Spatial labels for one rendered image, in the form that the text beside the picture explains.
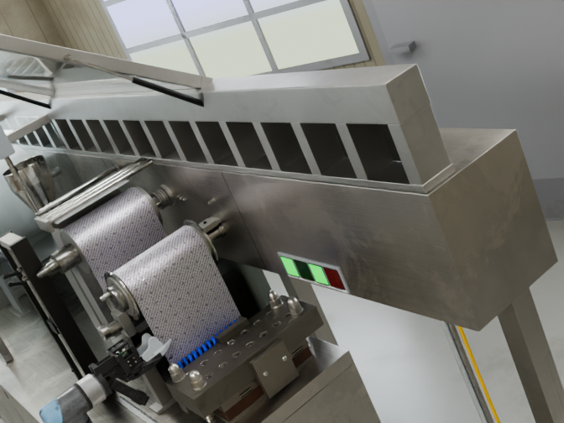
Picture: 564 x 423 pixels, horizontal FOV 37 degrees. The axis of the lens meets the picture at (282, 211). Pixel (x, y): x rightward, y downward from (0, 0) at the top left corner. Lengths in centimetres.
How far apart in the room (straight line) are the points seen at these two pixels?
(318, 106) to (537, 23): 241
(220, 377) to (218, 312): 24
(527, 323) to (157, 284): 91
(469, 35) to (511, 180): 249
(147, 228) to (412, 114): 111
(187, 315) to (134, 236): 30
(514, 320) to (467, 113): 255
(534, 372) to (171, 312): 90
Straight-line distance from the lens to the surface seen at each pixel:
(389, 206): 161
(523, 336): 186
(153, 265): 217
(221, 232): 228
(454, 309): 165
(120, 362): 213
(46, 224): 235
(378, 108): 149
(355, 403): 226
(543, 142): 419
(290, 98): 169
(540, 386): 194
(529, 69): 405
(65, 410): 212
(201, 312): 224
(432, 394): 349
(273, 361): 212
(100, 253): 235
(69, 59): 189
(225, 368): 211
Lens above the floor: 204
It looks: 21 degrees down
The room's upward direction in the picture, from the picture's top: 24 degrees counter-clockwise
